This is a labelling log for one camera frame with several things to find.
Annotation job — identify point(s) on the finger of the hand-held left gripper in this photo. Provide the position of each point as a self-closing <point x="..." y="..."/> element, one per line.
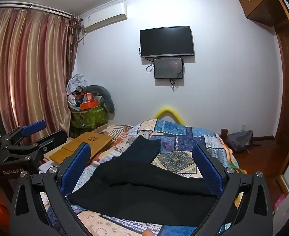
<point x="51" y="140"/>
<point x="34" y="127"/>

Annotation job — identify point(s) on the orange green blanket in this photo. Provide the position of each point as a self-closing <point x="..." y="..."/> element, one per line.
<point x="230" y="157"/>

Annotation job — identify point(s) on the green printed cloth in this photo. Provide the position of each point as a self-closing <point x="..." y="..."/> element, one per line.
<point x="88" y="118"/>

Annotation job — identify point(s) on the wooden bed post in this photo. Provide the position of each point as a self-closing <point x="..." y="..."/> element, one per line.
<point x="224" y="135"/>

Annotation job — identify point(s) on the red box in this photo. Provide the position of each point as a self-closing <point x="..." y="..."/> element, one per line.
<point x="88" y="97"/>

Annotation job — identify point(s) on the wooden overhead cabinet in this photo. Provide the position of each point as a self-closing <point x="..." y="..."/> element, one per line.
<point x="259" y="0"/>

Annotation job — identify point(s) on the yellow foam tube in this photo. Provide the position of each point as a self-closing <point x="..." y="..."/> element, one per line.
<point x="169" y="110"/>

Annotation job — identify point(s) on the small black wall monitor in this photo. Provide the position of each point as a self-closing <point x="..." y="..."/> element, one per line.
<point x="168" y="68"/>

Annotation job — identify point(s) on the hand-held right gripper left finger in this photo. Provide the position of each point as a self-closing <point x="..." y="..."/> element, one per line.
<point x="76" y="168"/>

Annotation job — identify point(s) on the black wall television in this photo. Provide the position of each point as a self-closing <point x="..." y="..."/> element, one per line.
<point x="166" y="41"/>

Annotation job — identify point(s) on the white curtain rod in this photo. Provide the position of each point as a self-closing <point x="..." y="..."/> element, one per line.
<point x="36" y="7"/>

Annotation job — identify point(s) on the brown cardboard box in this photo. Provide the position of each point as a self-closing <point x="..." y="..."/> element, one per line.
<point x="85" y="142"/>

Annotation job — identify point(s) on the striped pink curtain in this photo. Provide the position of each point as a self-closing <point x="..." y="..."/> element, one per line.
<point x="31" y="66"/>

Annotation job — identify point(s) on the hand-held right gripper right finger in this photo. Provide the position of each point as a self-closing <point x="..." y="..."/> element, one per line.
<point x="209" y="169"/>

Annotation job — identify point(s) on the white wall socket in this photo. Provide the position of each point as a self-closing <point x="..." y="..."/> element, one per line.
<point x="243" y="127"/>

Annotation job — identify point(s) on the pink bag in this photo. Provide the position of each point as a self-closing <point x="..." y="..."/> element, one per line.
<point x="279" y="201"/>

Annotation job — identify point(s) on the white air conditioner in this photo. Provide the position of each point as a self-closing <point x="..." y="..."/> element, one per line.
<point x="105" y="17"/>

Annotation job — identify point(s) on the black pants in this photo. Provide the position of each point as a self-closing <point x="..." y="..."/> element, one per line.
<point x="134" y="184"/>

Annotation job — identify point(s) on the orange box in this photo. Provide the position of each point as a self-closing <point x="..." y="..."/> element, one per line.
<point x="89" y="105"/>

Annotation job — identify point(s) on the white crumpled cloth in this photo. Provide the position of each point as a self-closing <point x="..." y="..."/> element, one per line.
<point x="75" y="82"/>

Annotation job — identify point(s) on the bed with patterned blankets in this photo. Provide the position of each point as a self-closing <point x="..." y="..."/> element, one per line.
<point x="173" y="137"/>

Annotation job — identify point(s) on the grey backpack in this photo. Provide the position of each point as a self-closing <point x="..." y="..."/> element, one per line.
<point x="240" y="140"/>

